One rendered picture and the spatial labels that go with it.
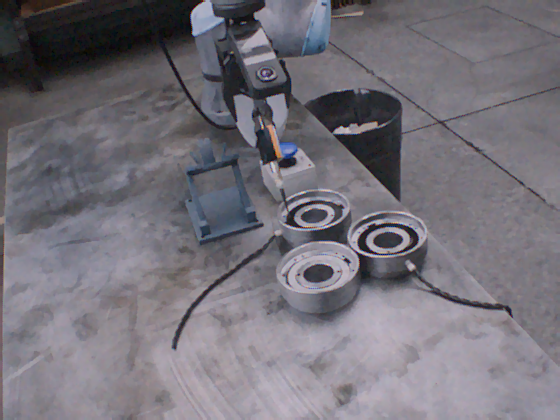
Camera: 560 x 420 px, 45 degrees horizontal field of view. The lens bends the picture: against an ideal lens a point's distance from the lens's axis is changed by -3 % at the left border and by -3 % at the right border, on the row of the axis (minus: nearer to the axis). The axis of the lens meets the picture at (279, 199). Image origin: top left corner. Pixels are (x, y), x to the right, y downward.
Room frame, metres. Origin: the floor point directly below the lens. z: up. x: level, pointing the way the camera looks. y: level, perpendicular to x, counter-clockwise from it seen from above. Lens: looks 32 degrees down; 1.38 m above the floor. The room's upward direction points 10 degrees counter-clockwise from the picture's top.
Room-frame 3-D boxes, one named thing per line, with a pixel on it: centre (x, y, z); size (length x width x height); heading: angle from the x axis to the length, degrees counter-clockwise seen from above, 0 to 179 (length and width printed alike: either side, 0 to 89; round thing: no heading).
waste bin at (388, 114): (2.01, -0.27, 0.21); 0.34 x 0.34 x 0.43
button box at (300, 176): (0.98, -0.02, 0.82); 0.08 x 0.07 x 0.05; 13
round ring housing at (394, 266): (0.75, -0.13, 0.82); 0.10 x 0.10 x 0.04
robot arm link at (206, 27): (1.32, 0.04, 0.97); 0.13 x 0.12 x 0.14; 76
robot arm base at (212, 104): (1.32, 0.05, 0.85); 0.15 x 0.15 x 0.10
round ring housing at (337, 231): (0.84, -0.04, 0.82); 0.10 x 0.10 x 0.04
